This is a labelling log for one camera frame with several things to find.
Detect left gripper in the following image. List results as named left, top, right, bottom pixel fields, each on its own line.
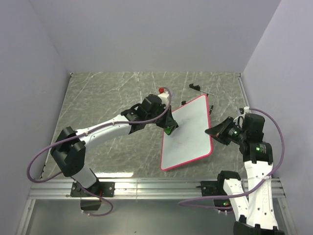
left=146, top=104, right=176, bottom=129

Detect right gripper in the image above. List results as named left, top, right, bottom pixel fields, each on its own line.
left=204, top=116, right=247, bottom=145

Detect green whiteboard eraser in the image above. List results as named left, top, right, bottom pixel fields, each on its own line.
left=164, top=126, right=177, bottom=136

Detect pink framed whiteboard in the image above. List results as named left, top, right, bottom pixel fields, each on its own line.
left=160, top=94, right=213, bottom=171

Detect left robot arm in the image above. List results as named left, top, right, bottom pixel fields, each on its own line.
left=50, top=91, right=179, bottom=197

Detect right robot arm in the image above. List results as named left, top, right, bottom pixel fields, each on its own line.
left=205, top=114, right=284, bottom=235

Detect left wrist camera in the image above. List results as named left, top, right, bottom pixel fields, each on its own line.
left=157, top=87, right=172, bottom=106

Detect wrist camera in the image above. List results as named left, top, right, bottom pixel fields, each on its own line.
left=233, top=106, right=251, bottom=122
left=157, top=87, right=172, bottom=106

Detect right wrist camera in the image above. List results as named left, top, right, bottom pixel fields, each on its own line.
left=233, top=106, right=251, bottom=122

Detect whiteboard wire stand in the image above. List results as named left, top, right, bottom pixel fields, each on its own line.
left=189, top=83, right=217, bottom=114

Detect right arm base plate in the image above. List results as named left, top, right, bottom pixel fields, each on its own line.
left=196, top=181, right=226, bottom=197

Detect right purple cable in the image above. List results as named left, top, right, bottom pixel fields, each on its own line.
left=178, top=107, right=286, bottom=211

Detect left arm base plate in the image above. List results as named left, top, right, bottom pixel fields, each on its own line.
left=70, top=181, right=115, bottom=198

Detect aluminium mounting rail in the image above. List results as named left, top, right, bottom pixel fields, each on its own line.
left=29, top=178, right=287, bottom=200

